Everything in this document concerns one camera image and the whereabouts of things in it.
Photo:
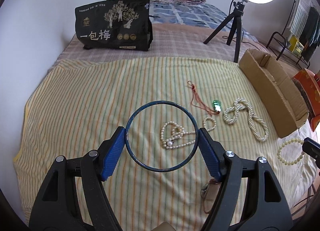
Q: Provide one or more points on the yellow striped blanket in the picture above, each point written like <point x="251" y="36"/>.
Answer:
<point x="81" y="103"/>

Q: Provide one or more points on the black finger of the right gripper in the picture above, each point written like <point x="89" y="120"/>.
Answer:
<point x="312" y="148"/>

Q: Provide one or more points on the blue patterned bed sheet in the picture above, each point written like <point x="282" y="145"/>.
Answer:
<point x="203" y="15"/>

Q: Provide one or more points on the dark hanging clothes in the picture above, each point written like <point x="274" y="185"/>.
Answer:
<point x="310" y="36"/>

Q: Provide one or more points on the red strap wristwatch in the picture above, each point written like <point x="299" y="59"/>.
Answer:
<point x="208" y="194"/>

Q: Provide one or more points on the black clothes rack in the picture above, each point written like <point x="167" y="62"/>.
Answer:
<point x="279" y="41"/>

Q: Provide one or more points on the black tripod stand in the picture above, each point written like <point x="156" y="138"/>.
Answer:
<point x="236" y="28"/>

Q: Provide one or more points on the black printed bag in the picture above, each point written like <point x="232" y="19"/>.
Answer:
<point x="114" y="24"/>

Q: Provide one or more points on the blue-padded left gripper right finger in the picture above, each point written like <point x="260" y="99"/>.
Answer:
<point x="265" y="205"/>

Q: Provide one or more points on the yellow box on rack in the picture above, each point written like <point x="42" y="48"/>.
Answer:
<point x="295" y="46"/>

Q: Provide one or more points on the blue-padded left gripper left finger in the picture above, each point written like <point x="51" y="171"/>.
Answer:
<point x="56" y="206"/>

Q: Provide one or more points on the striped hanging towel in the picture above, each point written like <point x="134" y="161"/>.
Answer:
<point x="298" y="17"/>

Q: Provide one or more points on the plaid brown bed cover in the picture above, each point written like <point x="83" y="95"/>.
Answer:
<point x="169" y="40"/>

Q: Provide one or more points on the open cardboard box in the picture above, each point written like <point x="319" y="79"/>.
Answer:
<point x="280" y="96"/>

